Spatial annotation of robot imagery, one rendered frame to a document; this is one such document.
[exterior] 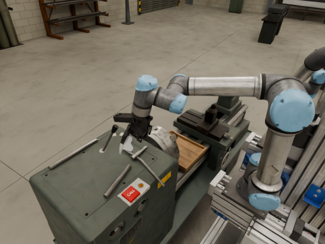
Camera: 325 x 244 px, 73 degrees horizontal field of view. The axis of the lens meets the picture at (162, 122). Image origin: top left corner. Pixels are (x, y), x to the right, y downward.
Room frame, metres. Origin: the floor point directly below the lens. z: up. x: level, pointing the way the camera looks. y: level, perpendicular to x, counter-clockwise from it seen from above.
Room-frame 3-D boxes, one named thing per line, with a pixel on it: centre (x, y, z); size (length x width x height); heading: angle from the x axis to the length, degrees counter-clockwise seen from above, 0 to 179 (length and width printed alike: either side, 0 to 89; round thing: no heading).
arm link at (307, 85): (1.35, -0.96, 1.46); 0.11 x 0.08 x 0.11; 74
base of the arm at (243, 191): (0.74, -0.48, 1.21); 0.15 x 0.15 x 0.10
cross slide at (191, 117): (1.59, -0.36, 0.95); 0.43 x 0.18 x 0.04; 53
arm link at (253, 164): (0.73, -0.47, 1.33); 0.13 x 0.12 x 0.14; 166
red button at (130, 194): (0.61, 0.12, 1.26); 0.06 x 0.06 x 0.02; 53
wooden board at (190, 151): (1.33, -0.14, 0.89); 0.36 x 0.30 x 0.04; 53
